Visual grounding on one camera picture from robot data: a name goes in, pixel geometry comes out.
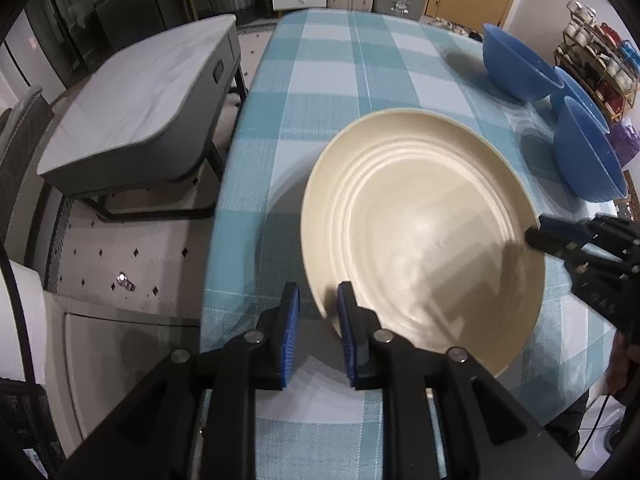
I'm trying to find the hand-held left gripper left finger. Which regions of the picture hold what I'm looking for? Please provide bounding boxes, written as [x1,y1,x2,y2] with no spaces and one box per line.
[55,281,301,480]

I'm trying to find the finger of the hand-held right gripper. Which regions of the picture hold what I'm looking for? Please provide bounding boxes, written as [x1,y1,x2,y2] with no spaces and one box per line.
[524,227,587,261]
[538,213,599,237]

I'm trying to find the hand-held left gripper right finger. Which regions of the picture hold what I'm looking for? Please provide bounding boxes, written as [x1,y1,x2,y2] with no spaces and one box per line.
[336,281,584,480]

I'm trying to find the light blue bowl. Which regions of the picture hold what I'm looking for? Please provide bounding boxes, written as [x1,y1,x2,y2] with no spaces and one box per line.
[550,65,612,135]

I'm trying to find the large cream plate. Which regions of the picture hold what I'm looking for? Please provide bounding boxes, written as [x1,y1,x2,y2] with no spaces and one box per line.
[300,108,547,380]

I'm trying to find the person's right hand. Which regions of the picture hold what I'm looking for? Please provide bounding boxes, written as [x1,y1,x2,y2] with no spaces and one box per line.
[607,332,635,395]

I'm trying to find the purple plastic bag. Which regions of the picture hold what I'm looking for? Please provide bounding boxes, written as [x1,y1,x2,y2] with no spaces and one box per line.
[609,120,640,169]

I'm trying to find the grey padded seat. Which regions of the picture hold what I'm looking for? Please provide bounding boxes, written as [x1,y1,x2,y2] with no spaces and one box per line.
[44,292,202,462]

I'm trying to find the wooden shoe rack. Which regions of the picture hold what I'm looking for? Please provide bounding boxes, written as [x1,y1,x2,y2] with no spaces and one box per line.
[554,0,640,127]

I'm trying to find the group of stored sneakers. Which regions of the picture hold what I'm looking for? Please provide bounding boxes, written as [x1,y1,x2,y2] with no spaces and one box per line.
[557,0,640,116]

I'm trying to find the row of loose shoes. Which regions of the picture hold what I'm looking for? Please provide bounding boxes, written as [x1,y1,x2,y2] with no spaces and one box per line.
[429,14,482,39]

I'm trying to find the teal checkered tablecloth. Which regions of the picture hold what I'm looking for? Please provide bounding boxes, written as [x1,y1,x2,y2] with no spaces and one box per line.
[199,8,622,480]

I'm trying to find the white cushion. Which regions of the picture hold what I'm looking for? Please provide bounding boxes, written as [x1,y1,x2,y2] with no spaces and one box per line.
[0,260,49,387]

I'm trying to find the white marble coffee table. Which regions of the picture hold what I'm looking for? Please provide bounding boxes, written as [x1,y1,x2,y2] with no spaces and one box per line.
[37,13,250,223]

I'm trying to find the grey refrigerator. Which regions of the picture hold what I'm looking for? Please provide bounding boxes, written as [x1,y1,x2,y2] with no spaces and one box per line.
[92,0,167,54]

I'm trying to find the dark glass cabinet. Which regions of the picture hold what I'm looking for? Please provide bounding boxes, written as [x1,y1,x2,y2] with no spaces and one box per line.
[24,0,101,88]

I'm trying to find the black cable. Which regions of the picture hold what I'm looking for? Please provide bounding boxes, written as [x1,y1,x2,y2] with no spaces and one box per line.
[0,249,40,387]

